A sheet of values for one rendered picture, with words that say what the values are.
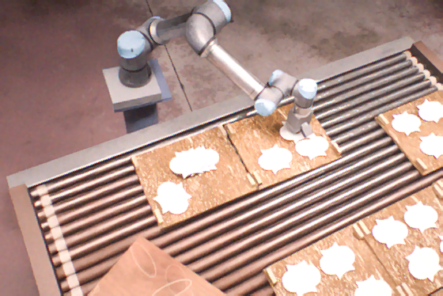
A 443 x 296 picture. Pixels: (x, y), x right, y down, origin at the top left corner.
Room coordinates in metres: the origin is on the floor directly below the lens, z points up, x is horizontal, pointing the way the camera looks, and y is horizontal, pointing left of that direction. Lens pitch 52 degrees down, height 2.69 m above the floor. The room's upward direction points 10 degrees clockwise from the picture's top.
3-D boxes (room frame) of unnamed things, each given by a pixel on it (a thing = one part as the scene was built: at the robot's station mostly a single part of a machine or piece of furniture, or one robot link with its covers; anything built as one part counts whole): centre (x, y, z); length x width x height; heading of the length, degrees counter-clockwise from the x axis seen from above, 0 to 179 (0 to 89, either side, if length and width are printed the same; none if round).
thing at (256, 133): (1.28, -0.11, 0.93); 0.41 x 0.35 x 0.02; 125
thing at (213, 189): (1.04, 0.24, 0.93); 0.41 x 0.35 x 0.02; 126
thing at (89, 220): (1.27, -0.07, 0.90); 1.95 x 0.05 x 0.05; 127
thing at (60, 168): (1.49, 0.09, 0.89); 2.08 x 0.09 x 0.06; 127
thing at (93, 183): (1.39, 0.02, 0.90); 1.95 x 0.05 x 0.05; 127
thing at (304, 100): (1.34, -0.15, 1.21); 0.09 x 0.08 x 0.11; 67
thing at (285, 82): (1.36, -0.06, 1.21); 0.11 x 0.11 x 0.08; 67
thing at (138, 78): (1.51, 0.62, 0.97); 0.15 x 0.15 x 0.10
